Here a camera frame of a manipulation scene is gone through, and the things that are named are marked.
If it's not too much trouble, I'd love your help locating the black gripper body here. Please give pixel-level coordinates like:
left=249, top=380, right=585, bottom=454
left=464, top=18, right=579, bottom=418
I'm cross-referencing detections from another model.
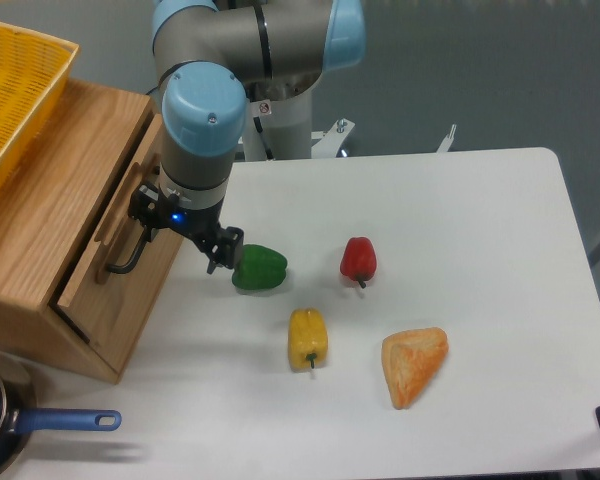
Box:
left=128, top=181, right=223, bottom=246

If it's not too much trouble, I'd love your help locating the wooden top drawer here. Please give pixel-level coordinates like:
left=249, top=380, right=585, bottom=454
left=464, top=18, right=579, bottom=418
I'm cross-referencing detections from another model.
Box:
left=56, top=115, right=181, bottom=384

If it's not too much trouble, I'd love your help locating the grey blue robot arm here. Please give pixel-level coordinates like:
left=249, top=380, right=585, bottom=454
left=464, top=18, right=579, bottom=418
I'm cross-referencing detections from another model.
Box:
left=128, top=1, right=366, bottom=269

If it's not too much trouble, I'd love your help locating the wooden drawer cabinet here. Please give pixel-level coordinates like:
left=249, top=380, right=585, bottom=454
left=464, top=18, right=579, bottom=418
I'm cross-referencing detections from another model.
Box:
left=0, top=80, right=158, bottom=378

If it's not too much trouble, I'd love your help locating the green toy bell pepper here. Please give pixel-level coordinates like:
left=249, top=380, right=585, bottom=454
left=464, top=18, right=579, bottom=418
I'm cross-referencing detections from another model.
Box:
left=231, top=244, right=288, bottom=291

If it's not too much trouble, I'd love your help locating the yellow toy bell pepper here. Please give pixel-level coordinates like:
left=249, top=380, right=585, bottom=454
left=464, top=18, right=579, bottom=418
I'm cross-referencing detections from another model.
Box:
left=287, top=308, right=329, bottom=372

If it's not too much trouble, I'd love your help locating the red toy bell pepper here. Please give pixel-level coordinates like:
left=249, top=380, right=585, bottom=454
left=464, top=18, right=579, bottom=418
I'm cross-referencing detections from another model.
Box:
left=340, top=237, right=377, bottom=289

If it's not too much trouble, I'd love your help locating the yellow plastic basket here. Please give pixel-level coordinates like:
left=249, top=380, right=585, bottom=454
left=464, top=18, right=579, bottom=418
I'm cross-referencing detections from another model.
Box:
left=0, top=22, right=80, bottom=189

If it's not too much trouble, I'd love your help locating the orange toy bread triangle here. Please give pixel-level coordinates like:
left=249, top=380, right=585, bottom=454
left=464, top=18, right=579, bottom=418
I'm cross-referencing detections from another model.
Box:
left=381, top=327, right=449, bottom=410

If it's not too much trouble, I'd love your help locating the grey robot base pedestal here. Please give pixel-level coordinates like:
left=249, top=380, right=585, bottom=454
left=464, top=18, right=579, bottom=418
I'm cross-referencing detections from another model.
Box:
left=238, top=74, right=355, bottom=162

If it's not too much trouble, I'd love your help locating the blue handled frying pan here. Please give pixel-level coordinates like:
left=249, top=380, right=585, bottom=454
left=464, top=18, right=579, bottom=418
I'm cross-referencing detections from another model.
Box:
left=0, top=355, right=122, bottom=474

